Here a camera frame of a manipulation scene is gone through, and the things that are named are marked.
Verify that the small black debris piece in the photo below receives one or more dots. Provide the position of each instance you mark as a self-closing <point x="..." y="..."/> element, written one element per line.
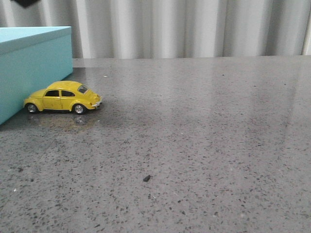
<point x="147" y="178"/>

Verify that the light blue storage box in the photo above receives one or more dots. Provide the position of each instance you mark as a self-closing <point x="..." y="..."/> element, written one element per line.
<point x="31" y="58"/>

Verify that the yellow beetle toy car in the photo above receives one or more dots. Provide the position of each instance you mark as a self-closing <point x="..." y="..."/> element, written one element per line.
<point x="63" y="96"/>

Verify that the white pleated curtain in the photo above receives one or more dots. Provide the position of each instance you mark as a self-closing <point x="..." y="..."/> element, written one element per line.
<point x="128" y="29"/>

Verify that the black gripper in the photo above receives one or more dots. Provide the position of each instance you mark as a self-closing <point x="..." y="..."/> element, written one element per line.
<point x="26" y="3"/>

